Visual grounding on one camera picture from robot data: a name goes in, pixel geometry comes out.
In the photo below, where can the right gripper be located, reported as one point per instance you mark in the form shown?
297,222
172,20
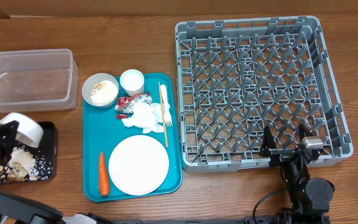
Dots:
279,155

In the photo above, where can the white ceramic bowl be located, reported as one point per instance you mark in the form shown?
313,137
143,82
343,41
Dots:
29,132

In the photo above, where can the grey bowl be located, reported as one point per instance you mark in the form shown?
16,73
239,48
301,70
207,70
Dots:
100,90

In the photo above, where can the orange carrot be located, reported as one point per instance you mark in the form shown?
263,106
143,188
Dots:
104,187

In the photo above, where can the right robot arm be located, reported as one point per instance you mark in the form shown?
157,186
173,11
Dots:
309,197

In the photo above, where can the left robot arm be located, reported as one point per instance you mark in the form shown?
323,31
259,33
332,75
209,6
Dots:
24,210

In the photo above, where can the black waste tray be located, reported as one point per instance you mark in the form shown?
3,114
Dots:
48,143

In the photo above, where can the grey dishwasher rack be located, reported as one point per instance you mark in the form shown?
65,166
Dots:
236,77

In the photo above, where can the rice and peanut shells pile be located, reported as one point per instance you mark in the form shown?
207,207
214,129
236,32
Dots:
26,166

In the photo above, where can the clear plastic bin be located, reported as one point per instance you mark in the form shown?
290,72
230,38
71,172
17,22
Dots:
38,80

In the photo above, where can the white plastic fork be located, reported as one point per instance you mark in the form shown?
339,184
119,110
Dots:
166,105

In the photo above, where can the wooden chopstick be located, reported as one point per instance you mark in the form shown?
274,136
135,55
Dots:
163,116

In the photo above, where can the red foil wrapper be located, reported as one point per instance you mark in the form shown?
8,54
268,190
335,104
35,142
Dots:
125,104

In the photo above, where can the teal plastic tray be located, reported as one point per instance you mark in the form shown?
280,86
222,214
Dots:
102,132

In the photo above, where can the crumpled white napkin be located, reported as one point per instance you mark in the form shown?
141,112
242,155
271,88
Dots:
145,116

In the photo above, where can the white round plate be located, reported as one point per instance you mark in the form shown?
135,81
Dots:
138,165

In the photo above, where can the white paper cup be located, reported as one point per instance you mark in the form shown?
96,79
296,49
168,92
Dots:
132,82

